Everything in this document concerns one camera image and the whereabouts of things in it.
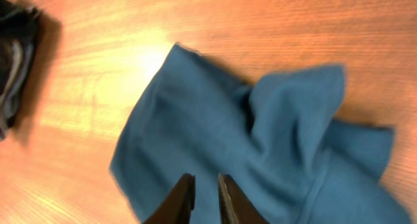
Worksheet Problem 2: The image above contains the grey folded garment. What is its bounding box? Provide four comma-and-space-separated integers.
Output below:
1, 38, 34, 141

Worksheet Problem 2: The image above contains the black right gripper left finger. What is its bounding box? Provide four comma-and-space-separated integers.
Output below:
143, 173, 195, 224

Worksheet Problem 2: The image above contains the black folded garment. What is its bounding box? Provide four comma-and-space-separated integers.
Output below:
1, 0, 40, 135

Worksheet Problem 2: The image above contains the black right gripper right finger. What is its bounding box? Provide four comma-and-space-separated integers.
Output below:
218, 174, 268, 224

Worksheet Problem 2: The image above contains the blue polo shirt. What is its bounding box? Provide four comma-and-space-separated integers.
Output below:
110, 45, 411, 223

